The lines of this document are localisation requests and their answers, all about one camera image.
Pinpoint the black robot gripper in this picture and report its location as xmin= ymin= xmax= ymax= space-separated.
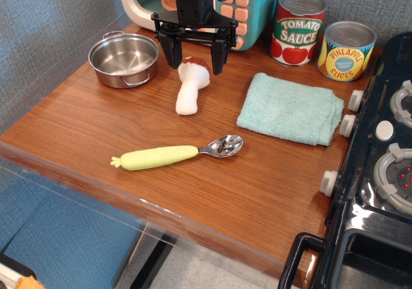
xmin=151 ymin=0 xmax=238 ymax=75

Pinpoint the white plush mushroom toy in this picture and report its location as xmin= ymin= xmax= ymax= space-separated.
xmin=175 ymin=57 xmax=211 ymax=115

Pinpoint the spoon with yellow-green handle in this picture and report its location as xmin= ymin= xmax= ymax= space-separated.
xmin=110 ymin=135 xmax=243 ymax=171

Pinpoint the light blue towel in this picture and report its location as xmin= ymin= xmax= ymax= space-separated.
xmin=237 ymin=73 xmax=344 ymax=146

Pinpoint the teal toy microwave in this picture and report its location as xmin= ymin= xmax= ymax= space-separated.
xmin=121 ymin=0 xmax=277 ymax=51

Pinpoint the small steel pot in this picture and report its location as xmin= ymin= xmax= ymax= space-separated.
xmin=88 ymin=32 xmax=160 ymax=89

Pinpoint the tomato sauce can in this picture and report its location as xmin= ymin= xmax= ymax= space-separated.
xmin=270 ymin=0 xmax=327 ymax=66

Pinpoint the pineapple slices can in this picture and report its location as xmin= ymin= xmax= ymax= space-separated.
xmin=317 ymin=21 xmax=377 ymax=82

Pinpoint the upper white stove knob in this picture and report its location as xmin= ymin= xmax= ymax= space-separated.
xmin=348 ymin=89 xmax=364 ymax=113

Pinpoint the white stove knob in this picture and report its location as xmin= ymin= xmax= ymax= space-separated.
xmin=339 ymin=115 xmax=356 ymax=138
xmin=320 ymin=171 xmax=338 ymax=197
xmin=348 ymin=89 xmax=364 ymax=113

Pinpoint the middle white stove knob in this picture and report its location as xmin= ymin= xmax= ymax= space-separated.
xmin=339 ymin=115 xmax=356 ymax=138

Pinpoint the lower white stove knob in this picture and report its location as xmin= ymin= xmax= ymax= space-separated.
xmin=320 ymin=171 xmax=338 ymax=197

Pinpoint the black toy stove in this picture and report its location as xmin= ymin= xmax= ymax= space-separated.
xmin=279 ymin=32 xmax=411 ymax=288

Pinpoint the orange fuzzy object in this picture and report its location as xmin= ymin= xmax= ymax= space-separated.
xmin=15 ymin=276 xmax=45 ymax=289

